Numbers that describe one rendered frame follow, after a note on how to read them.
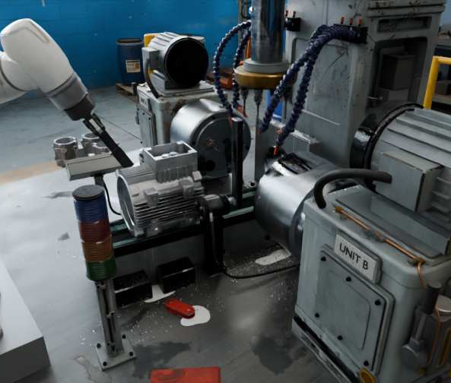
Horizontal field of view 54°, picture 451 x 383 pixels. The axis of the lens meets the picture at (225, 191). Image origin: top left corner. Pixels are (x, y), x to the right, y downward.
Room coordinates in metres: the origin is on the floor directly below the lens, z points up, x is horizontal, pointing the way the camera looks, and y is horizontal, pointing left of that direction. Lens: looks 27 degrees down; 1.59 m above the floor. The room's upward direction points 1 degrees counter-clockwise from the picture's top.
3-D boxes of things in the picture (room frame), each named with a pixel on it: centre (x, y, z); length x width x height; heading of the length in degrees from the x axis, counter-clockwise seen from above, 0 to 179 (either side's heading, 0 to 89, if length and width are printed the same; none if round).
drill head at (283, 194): (0.96, -0.24, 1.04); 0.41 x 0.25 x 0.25; 27
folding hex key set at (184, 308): (0.87, 0.12, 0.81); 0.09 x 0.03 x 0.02; 59
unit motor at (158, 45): (1.80, 0.24, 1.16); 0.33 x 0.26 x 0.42; 27
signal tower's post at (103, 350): (0.74, 0.26, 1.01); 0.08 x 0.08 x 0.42; 27
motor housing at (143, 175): (1.11, 0.19, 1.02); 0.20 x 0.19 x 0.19; 118
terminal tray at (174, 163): (1.13, 0.15, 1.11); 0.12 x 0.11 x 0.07; 118
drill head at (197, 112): (1.57, 0.08, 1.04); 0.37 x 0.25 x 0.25; 27
